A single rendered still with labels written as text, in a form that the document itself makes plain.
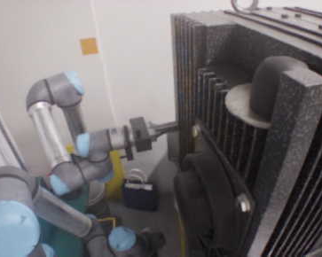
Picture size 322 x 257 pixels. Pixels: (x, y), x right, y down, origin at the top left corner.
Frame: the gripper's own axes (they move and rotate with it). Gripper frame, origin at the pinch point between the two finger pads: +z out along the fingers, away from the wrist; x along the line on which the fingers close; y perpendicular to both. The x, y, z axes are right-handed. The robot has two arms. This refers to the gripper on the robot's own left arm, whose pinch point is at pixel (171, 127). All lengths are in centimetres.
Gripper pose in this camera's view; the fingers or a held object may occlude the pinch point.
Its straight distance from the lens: 79.8
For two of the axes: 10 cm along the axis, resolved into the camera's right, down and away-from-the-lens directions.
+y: -0.7, -8.1, -5.8
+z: 9.7, -2.0, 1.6
